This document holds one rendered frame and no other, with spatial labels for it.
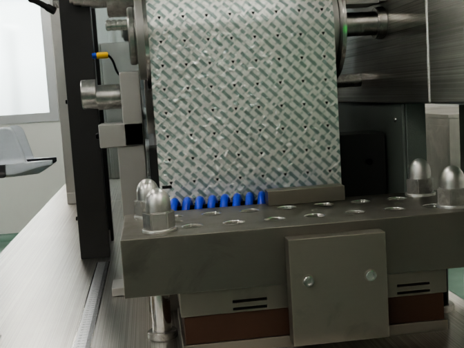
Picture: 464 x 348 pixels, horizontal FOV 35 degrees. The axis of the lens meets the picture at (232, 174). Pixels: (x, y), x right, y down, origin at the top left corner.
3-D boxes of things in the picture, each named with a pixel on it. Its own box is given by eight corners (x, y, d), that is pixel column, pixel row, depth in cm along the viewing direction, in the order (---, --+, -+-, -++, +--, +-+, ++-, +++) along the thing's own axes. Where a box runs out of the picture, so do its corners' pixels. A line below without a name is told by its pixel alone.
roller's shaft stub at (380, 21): (329, 43, 101) (328, 10, 100) (378, 40, 102) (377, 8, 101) (337, 40, 97) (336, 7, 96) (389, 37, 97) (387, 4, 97)
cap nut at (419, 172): (400, 193, 90) (399, 157, 90) (429, 191, 91) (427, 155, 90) (411, 197, 87) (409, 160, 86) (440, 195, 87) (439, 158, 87)
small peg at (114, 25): (105, 25, 94) (105, 17, 93) (127, 24, 95) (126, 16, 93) (106, 33, 94) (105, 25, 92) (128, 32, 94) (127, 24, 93)
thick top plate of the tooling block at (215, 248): (128, 263, 88) (124, 214, 88) (442, 235, 93) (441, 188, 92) (124, 299, 73) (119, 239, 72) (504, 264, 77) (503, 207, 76)
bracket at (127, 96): (110, 288, 105) (92, 74, 101) (155, 284, 105) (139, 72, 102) (109, 297, 100) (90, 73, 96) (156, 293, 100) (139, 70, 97)
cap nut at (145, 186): (134, 215, 87) (131, 178, 86) (164, 213, 87) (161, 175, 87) (133, 220, 83) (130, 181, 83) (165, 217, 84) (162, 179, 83)
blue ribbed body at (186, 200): (168, 223, 92) (166, 196, 92) (333, 210, 94) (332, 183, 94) (169, 228, 89) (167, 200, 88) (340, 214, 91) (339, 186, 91)
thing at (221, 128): (161, 213, 93) (150, 67, 90) (341, 199, 95) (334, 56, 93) (161, 214, 92) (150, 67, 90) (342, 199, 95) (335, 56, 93)
